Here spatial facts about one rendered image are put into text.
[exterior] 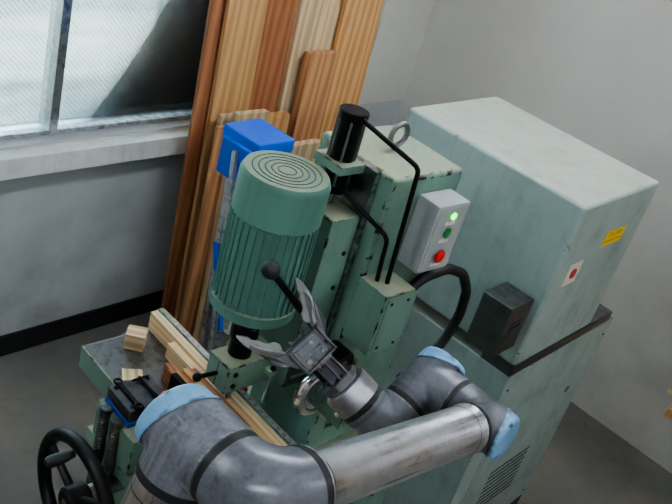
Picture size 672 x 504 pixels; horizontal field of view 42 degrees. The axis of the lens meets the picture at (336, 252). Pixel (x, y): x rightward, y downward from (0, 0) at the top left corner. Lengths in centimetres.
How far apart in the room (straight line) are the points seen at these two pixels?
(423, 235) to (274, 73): 170
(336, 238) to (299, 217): 16
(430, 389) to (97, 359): 80
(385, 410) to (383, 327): 26
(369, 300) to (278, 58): 173
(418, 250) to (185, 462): 81
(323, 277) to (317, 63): 171
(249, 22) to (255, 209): 163
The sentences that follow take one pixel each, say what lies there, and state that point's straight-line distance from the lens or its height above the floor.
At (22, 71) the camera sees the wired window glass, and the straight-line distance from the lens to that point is 298.
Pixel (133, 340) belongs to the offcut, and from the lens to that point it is 207.
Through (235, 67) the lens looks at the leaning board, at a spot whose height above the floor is 116.
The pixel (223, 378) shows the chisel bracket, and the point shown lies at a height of 104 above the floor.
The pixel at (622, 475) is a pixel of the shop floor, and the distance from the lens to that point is 389.
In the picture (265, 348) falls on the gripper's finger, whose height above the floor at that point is 125.
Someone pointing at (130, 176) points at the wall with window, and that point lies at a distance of 332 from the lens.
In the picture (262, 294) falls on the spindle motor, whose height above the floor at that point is 128.
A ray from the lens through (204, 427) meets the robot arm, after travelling 117.
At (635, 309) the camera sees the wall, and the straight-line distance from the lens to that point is 387.
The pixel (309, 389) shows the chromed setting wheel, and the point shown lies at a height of 105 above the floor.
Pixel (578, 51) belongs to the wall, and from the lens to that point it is 382.
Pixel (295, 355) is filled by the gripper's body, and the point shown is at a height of 128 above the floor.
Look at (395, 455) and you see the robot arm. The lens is 131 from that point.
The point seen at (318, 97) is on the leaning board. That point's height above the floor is 104.
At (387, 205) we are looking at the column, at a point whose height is 146.
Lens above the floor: 218
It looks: 29 degrees down
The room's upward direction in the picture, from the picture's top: 17 degrees clockwise
